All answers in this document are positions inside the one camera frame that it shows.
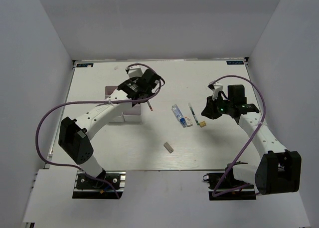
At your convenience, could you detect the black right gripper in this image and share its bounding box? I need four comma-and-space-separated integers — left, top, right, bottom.
202, 93, 234, 119

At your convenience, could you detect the red ink clear pen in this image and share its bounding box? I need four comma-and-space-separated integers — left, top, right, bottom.
147, 101, 153, 111

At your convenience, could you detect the green ink clear pen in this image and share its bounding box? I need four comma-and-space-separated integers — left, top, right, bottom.
188, 103, 199, 126

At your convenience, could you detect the clear glue bottle blue cap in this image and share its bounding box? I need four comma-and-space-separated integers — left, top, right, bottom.
171, 104, 187, 128

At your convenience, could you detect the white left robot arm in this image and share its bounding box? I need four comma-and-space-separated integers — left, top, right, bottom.
58, 68, 163, 188

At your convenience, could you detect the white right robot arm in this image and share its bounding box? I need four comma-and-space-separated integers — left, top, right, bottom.
201, 83, 302, 195

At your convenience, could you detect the small tan eraser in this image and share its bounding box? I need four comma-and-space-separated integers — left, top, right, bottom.
199, 121, 206, 127

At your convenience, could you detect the white right organizer box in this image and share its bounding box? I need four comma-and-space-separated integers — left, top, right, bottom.
123, 104, 142, 123

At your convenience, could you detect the white organizer box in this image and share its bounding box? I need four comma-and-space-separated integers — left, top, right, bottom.
123, 104, 142, 123
104, 85, 124, 123

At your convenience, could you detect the white left organizer box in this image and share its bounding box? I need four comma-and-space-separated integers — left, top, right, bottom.
104, 85, 124, 123

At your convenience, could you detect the white eraser red print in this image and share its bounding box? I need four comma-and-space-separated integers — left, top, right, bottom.
184, 116, 193, 127

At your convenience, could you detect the right blue table label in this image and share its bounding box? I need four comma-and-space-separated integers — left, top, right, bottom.
226, 60, 244, 65

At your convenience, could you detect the blue table label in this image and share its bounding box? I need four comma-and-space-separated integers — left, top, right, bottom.
76, 63, 94, 68
226, 60, 244, 65

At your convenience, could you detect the grey eraser block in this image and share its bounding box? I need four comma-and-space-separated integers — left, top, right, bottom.
163, 142, 174, 153

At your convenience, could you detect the left blue table label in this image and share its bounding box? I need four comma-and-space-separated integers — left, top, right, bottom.
76, 63, 94, 68

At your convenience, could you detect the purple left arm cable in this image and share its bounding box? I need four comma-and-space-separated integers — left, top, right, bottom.
35, 63, 165, 199

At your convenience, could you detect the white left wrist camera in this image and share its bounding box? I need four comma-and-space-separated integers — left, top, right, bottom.
125, 65, 143, 78

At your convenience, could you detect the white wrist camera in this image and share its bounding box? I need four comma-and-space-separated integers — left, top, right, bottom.
208, 81, 223, 100
125, 65, 143, 78

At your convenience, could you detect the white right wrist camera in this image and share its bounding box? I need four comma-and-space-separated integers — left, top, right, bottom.
208, 81, 223, 100

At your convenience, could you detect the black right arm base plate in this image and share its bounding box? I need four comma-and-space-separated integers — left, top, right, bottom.
202, 172, 257, 201

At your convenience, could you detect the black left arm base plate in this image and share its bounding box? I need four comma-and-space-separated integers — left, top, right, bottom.
72, 171, 126, 200

